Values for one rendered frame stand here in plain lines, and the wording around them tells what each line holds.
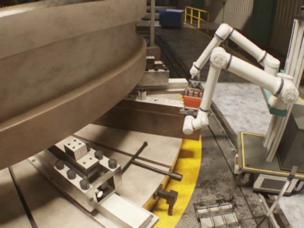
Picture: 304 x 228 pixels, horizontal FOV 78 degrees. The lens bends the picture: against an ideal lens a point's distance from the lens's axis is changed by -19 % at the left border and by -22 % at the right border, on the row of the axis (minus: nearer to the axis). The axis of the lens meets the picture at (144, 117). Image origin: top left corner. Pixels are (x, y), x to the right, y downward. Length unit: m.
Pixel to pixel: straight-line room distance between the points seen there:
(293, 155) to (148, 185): 1.44
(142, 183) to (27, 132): 1.07
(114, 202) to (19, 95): 0.97
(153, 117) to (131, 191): 0.88
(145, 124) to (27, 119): 1.45
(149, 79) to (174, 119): 1.04
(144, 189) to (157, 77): 1.81
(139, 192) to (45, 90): 1.08
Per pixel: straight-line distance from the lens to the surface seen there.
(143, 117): 2.45
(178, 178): 2.00
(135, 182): 1.98
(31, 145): 1.48
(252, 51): 2.48
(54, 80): 1.57
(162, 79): 3.29
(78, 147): 1.54
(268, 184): 2.47
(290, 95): 1.74
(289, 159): 2.38
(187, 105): 2.30
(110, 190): 1.70
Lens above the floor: 1.77
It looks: 31 degrees down
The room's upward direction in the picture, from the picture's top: 1 degrees clockwise
